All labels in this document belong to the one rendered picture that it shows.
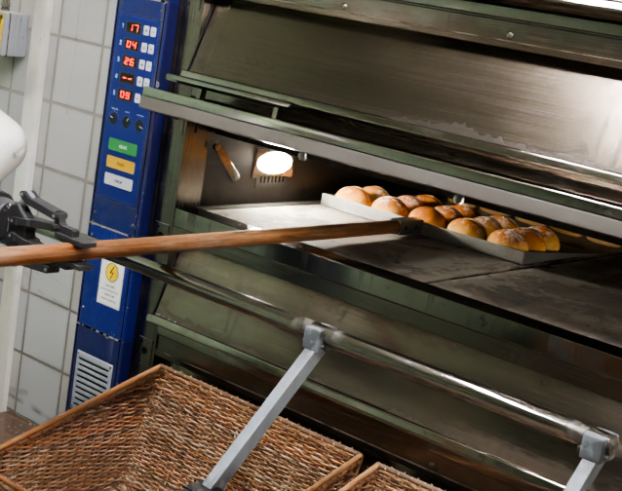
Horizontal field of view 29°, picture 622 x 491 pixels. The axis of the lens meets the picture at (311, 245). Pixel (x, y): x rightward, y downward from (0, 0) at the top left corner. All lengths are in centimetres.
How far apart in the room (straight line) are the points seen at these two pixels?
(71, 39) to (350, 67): 79
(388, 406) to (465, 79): 61
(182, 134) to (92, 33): 36
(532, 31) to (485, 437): 70
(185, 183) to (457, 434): 83
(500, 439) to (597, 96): 61
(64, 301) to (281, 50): 85
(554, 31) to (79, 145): 120
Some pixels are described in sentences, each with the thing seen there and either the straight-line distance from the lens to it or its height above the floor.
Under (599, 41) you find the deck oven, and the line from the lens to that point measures 205.
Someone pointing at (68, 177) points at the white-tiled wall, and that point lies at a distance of 286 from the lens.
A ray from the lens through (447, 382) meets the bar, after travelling 176.
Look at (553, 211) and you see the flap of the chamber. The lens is 191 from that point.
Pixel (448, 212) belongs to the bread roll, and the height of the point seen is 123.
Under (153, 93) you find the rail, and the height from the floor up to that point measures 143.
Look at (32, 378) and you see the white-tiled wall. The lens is 302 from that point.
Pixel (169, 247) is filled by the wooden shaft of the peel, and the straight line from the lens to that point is 212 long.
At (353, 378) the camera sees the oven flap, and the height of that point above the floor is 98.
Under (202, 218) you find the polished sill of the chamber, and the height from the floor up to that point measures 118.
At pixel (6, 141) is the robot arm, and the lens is 224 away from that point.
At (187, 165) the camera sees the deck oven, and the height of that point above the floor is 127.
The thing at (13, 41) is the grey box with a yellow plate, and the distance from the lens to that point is 295.
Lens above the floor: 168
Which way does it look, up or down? 12 degrees down
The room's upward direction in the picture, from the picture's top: 9 degrees clockwise
